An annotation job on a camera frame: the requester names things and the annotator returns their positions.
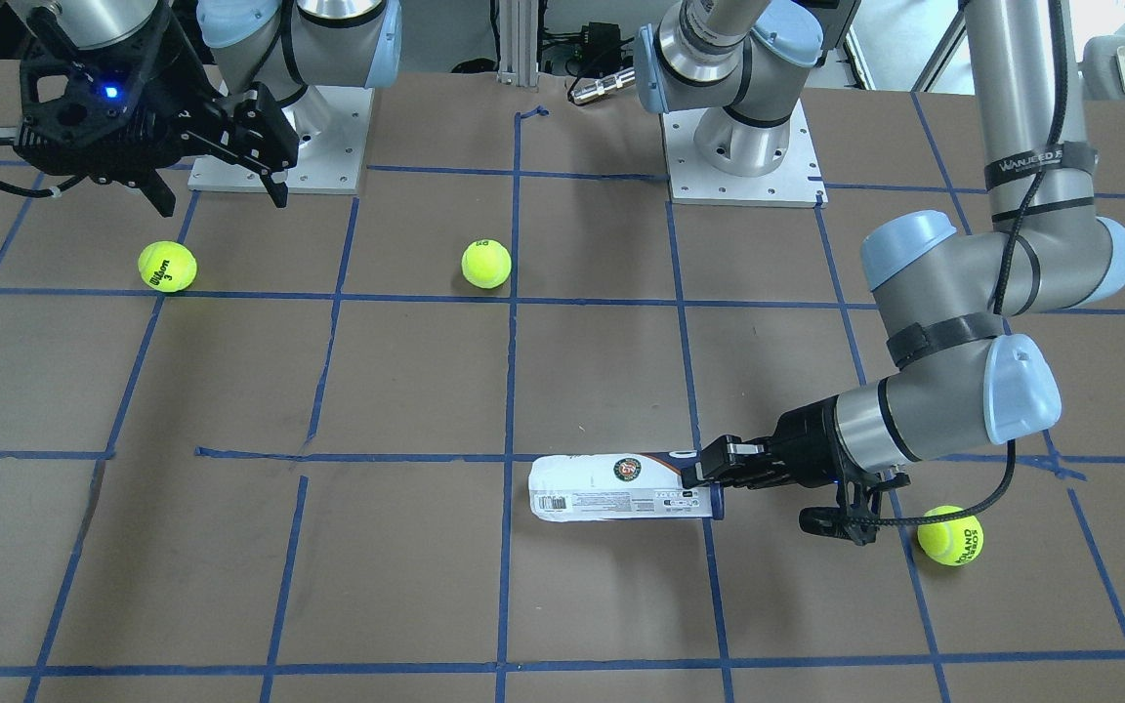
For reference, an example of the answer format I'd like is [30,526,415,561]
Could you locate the front tennis ball Roland Garros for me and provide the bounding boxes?
[916,516,986,566]

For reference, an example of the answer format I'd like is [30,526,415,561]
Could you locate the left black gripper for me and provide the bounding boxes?
[682,396,909,546]

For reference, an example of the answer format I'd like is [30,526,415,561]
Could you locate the aluminium frame post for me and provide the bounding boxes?
[494,0,541,92]

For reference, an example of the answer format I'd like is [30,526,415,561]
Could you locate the white blue tennis ball can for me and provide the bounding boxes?
[527,451,725,523]

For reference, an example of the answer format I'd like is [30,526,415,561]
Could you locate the black power adapter box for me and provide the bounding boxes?
[577,21,621,66]

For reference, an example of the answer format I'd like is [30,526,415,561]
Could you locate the silver metal cylinder connector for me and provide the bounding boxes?
[567,67,637,106]

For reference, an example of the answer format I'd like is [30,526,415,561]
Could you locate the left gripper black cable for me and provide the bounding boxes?
[855,0,1071,533]

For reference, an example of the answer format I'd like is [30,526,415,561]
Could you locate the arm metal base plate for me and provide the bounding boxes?
[187,85,376,195]
[662,103,827,208]

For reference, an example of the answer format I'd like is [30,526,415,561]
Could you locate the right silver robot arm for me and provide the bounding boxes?
[8,1,402,217]

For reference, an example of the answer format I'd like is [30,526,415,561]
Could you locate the centre back tennis ball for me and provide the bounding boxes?
[460,238,513,290]

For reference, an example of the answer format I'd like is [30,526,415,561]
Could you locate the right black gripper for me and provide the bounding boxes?
[14,10,300,218]

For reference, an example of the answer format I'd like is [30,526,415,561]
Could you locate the tennis ball with Wilson print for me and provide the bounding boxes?
[137,241,199,292]

